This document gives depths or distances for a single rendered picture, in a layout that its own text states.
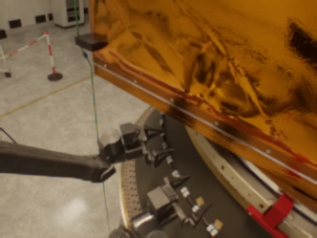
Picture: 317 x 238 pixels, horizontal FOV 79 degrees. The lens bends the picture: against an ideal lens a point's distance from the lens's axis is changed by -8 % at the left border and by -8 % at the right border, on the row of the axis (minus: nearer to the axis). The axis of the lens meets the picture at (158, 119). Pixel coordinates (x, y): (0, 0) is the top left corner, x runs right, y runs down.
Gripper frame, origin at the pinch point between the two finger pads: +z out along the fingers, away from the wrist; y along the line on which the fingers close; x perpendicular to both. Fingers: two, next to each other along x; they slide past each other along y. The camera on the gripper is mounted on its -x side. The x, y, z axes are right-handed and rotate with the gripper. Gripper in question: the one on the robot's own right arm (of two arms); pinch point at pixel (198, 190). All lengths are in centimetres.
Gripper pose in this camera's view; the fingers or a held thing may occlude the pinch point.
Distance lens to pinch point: 60.7
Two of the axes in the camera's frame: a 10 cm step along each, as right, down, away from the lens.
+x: 0.4, 7.1, 7.0
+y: -5.1, -5.9, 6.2
